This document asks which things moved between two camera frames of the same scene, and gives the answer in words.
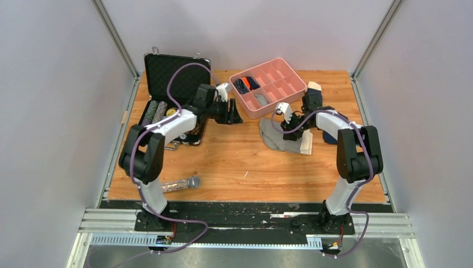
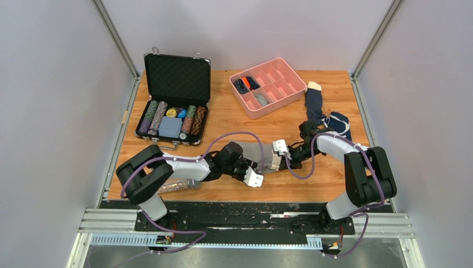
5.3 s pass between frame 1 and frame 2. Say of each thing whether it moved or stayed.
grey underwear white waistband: moved
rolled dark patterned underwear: stayed
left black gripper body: moved
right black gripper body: moved
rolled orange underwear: stayed
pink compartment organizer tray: stayed
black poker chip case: stayed
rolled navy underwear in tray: stayed
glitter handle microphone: stayed
